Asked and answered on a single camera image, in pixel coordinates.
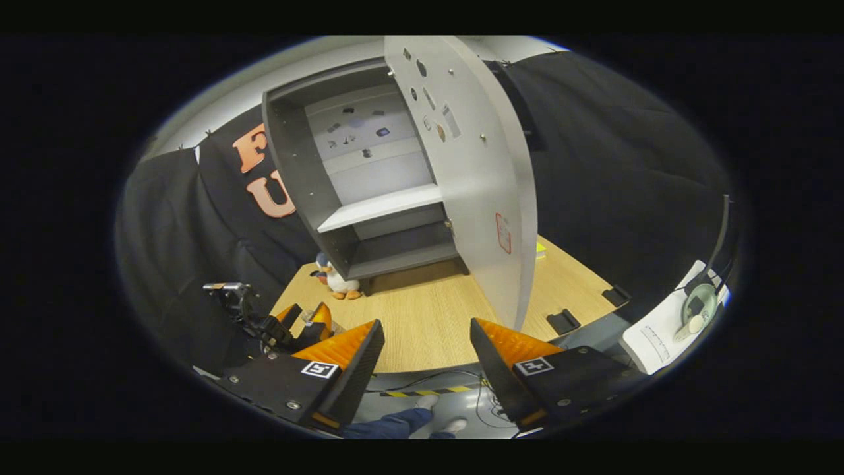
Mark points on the yellow black hazard tape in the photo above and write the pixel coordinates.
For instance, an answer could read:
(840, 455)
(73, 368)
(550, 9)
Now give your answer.
(428, 390)

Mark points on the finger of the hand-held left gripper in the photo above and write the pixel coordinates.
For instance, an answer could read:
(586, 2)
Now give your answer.
(322, 323)
(290, 315)

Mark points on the grey headset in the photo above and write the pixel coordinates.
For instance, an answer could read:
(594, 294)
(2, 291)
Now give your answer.
(697, 307)

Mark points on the penguin plush toy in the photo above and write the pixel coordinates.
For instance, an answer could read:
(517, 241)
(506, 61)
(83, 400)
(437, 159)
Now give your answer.
(339, 282)

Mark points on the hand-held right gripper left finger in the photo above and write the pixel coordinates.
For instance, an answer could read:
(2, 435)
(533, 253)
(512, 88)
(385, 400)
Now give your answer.
(359, 369)

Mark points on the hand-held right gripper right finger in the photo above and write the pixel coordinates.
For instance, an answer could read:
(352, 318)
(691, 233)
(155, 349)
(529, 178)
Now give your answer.
(494, 369)

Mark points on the black backdrop cloth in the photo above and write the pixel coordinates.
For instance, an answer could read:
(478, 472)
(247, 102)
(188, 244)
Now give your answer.
(626, 185)

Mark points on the person's leg blue trousers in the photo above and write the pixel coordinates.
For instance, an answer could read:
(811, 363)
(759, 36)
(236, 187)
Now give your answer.
(392, 425)

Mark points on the white shoe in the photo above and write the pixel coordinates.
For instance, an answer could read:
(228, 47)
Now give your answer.
(455, 425)
(427, 401)

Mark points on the grey cabinet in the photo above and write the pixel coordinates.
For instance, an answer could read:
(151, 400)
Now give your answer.
(297, 165)

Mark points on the white cabinet door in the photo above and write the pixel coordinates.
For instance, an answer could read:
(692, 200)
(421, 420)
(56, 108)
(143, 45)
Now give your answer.
(481, 198)

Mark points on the black table clamp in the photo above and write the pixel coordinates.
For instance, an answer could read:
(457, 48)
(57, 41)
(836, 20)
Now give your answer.
(562, 322)
(616, 295)

